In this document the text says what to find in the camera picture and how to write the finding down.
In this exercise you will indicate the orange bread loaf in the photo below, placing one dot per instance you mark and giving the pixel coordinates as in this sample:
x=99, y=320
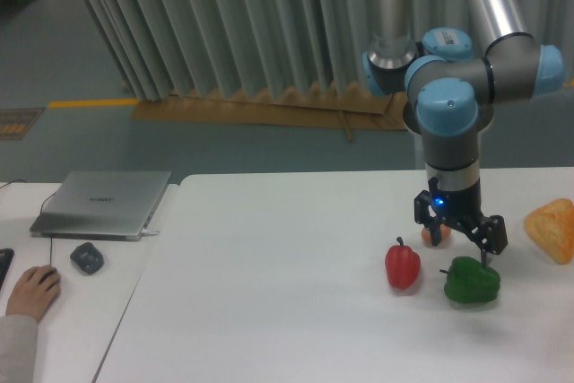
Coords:
x=551, y=228

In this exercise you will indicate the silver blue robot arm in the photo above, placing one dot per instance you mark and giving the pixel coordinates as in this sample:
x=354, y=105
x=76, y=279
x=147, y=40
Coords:
x=449, y=94

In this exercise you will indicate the silver closed laptop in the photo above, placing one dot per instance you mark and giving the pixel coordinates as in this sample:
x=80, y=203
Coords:
x=102, y=205

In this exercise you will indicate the green bell pepper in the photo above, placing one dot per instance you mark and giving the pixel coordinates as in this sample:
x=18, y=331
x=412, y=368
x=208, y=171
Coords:
x=468, y=281

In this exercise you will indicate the brown egg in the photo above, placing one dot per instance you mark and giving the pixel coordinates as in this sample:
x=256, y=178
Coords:
x=445, y=233

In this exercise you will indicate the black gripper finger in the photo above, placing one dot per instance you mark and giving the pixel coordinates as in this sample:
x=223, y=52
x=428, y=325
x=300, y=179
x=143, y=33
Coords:
x=432, y=233
x=488, y=233

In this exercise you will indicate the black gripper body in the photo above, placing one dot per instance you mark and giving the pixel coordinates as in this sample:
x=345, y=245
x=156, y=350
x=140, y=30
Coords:
x=458, y=209

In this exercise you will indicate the beige sleeved forearm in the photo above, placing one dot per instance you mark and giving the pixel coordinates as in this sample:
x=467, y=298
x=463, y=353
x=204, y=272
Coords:
x=18, y=348

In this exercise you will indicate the brown floor sign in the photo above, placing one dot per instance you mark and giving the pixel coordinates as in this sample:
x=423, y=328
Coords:
x=15, y=123

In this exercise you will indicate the black keyboard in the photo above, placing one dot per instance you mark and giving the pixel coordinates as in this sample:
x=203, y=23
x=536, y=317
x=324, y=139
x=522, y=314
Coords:
x=6, y=259

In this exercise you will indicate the grey-green pleated curtain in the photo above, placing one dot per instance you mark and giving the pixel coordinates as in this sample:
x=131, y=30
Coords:
x=230, y=46

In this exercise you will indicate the black computer mouse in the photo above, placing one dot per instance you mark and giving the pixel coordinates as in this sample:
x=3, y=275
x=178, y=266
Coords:
x=49, y=279

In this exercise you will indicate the brown cardboard sheet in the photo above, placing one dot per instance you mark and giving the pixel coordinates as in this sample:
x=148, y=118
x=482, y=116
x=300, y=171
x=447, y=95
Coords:
x=198, y=110

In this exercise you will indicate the red bell pepper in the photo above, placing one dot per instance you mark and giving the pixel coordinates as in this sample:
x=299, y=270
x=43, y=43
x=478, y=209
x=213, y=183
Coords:
x=403, y=265

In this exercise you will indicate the person's hand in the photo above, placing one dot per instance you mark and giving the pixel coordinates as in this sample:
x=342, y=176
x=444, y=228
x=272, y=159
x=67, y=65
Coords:
x=28, y=298

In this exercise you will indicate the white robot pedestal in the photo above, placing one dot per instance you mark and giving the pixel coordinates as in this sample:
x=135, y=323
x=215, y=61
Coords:
x=411, y=125

